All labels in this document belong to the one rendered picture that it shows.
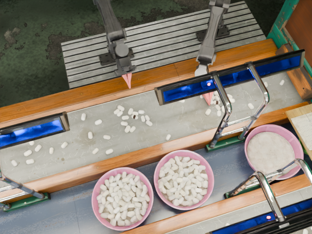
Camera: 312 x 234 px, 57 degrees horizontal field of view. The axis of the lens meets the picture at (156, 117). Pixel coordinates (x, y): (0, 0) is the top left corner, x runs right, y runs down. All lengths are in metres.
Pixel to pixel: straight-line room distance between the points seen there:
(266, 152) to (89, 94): 0.91
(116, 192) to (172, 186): 0.25
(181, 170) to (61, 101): 0.69
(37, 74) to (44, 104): 1.12
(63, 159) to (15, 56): 1.59
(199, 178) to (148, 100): 0.46
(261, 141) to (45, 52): 1.99
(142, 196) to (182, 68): 0.70
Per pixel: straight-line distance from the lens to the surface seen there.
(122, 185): 1.34
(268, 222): 1.00
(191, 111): 1.46
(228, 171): 1.45
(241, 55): 1.66
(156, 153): 1.34
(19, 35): 2.98
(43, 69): 2.66
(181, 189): 1.32
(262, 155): 1.45
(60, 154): 1.44
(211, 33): 1.39
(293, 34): 1.67
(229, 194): 1.36
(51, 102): 1.54
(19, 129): 1.12
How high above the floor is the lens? 2.04
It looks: 65 degrees down
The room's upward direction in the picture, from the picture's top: 1 degrees counter-clockwise
